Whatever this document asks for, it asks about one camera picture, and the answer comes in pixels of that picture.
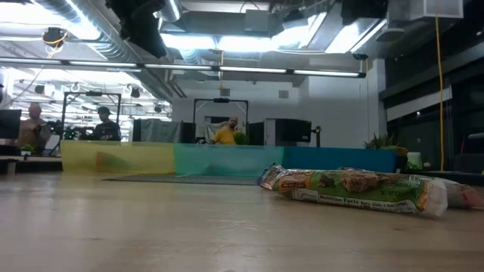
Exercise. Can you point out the black desk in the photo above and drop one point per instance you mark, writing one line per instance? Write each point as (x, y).
(446, 177)

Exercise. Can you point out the person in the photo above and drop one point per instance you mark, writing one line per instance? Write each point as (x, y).
(33, 128)
(225, 135)
(106, 128)

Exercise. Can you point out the spiky green plant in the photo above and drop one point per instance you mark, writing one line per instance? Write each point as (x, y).
(380, 143)

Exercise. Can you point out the black background cabinet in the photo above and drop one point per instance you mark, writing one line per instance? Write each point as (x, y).
(291, 131)

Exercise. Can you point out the silver ventilation duct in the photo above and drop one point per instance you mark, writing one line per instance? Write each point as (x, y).
(121, 49)

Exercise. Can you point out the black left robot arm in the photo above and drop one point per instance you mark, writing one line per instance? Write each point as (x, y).
(140, 26)

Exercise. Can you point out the black monitor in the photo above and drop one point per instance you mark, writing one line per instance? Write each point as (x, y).
(10, 124)

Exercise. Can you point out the dark ribbed mat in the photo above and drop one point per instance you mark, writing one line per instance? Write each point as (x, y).
(181, 179)

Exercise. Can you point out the blue plastic bin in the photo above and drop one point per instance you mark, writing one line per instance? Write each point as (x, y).
(340, 160)

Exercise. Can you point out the pale green cup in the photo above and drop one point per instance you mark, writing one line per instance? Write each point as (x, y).
(414, 160)

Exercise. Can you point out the black background rig frame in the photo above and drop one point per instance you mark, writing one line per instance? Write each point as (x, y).
(221, 100)
(92, 93)

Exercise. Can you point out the white ceiling vent box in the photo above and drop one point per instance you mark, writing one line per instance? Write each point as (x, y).
(436, 9)

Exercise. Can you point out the linear ceiling light bar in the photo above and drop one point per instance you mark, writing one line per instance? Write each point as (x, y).
(181, 68)

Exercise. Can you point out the yellow plastic bin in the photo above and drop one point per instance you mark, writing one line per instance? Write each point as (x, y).
(151, 158)

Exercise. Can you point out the green red Chewy granola bar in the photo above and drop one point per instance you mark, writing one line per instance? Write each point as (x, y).
(359, 189)

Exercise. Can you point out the small potted plant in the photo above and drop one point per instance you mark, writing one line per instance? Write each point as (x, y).
(26, 150)

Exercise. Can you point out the grey covered partition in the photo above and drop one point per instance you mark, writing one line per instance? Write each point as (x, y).
(157, 130)

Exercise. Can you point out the teal plastic bin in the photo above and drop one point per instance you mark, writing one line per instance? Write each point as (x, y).
(227, 160)

